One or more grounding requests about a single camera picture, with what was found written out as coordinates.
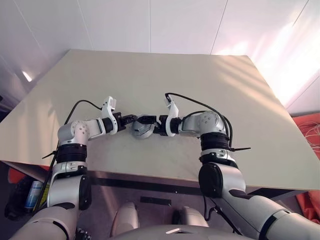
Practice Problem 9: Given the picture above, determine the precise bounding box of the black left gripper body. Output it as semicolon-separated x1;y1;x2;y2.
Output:
115;113;128;132

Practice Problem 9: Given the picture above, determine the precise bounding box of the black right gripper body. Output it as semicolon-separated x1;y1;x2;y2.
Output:
154;114;169;136

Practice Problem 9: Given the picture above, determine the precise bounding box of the round spoked motor lid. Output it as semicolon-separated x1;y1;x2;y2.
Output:
131;119;155;133

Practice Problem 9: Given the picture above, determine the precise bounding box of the round silver motor housing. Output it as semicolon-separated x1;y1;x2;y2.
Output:
129;124;156;140

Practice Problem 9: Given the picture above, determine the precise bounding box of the black floor strip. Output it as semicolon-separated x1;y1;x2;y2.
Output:
140;196;173;206

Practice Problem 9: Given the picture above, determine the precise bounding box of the black zip tie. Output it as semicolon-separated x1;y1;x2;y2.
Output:
228;146;251;153
41;149;60;160

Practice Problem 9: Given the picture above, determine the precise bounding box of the rounded grey metallic shape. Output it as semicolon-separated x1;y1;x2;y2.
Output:
174;206;210;228
112;201;140;231

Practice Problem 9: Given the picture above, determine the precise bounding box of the grey robot chest panel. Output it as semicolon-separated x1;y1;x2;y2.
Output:
109;223;213;240

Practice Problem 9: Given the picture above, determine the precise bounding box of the blue spray can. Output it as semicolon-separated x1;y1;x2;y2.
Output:
24;181;43;208

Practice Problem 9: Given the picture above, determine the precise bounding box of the orange red fabric bundle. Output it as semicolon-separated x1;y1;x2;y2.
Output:
7;167;27;185

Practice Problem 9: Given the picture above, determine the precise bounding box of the black bag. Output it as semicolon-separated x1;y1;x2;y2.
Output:
4;174;48;221

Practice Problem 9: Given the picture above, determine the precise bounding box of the orange fabric bag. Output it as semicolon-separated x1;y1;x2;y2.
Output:
292;113;320;226

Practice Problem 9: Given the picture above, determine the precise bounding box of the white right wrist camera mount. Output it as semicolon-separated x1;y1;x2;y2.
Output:
163;96;180;138

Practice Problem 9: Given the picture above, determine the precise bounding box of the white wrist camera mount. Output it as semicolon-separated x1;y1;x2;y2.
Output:
163;96;180;138
99;95;120;136

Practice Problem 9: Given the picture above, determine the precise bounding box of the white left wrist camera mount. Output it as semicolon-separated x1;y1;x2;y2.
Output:
99;95;120;136

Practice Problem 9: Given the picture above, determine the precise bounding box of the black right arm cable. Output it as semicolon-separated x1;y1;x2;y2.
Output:
164;92;242;237

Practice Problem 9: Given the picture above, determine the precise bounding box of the black table frame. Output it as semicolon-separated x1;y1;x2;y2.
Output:
87;171;308;201

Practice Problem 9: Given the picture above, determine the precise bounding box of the white coiled cable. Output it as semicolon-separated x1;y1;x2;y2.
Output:
303;123;320;157

